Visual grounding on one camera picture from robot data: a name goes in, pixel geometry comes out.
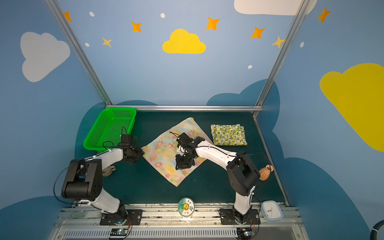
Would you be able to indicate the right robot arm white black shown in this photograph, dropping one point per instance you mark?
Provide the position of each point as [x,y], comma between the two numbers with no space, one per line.
[242,172]

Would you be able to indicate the green circuit board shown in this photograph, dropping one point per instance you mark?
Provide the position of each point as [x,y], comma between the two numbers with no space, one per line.
[244,234]
[118,234]

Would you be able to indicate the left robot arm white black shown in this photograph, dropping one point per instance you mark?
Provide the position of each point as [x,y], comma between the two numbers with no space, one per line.
[83,183]

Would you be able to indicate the aluminium frame post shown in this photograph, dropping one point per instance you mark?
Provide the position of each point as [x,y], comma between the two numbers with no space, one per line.
[59,15]
[284,49]

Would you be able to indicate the right green circuit board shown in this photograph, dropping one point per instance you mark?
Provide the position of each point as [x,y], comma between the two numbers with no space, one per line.
[244,234]

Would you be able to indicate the rear aluminium frame bar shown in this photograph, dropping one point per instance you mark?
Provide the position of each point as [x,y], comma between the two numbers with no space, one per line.
[148,108]

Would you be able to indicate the aluminium rail base frame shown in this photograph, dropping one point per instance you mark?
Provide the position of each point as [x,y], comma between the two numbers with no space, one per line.
[163,222]

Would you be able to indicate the grey ceramic mug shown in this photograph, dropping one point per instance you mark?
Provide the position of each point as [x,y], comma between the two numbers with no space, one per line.
[108,171]

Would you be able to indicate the pastel floral skirt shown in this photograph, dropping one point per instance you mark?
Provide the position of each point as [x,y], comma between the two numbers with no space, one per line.
[161,152]

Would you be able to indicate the small terracotta cup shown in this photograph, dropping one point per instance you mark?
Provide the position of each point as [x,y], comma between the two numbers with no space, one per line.
[266,172]

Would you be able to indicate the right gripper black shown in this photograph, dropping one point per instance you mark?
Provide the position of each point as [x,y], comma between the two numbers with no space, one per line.
[184,157]

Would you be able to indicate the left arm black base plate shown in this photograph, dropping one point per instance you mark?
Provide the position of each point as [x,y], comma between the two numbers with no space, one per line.
[135,217]

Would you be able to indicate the green plastic basket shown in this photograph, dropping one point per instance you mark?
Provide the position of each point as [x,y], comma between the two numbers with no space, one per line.
[108,127]

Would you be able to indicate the left green circuit board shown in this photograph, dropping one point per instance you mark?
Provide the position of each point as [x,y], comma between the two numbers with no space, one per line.
[118,234]

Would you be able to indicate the lemon print skirt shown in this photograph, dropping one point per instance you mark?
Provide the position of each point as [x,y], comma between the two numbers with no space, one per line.
[228,135]

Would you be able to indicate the right aluminium frame post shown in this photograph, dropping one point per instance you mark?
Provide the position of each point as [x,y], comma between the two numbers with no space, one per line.
[284,49]

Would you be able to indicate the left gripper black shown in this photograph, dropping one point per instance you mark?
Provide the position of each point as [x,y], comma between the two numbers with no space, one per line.
[135,154]

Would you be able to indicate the white square clock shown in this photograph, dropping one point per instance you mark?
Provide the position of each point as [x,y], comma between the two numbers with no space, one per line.
[271,211]

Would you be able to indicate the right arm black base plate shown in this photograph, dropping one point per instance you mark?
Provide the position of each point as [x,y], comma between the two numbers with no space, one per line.
[228,217]

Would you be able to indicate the round white green tape dispenser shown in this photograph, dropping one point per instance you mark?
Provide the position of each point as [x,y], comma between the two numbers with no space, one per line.
[186,207]

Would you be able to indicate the left aluminium frame post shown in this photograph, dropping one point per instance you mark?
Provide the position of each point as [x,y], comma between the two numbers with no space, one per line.
[59,15]

